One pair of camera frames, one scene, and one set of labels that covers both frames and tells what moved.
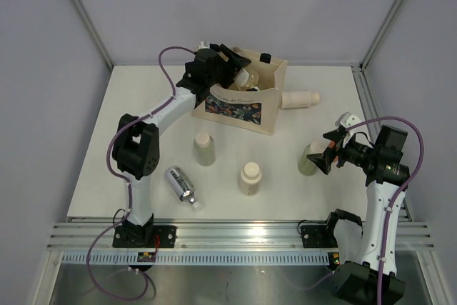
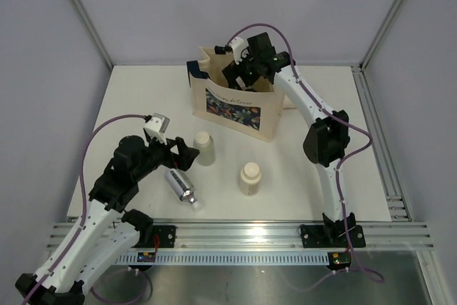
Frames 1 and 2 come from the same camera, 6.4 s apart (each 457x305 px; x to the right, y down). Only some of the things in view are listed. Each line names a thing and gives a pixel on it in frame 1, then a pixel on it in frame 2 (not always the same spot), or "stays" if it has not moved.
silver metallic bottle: [182, 186] stays
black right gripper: [325, 159] -> [233, 71]
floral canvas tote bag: [258, 110] stays
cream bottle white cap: [250, 178] stays
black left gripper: [231, 66] -> [186, 155]
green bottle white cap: [204, 146] stays
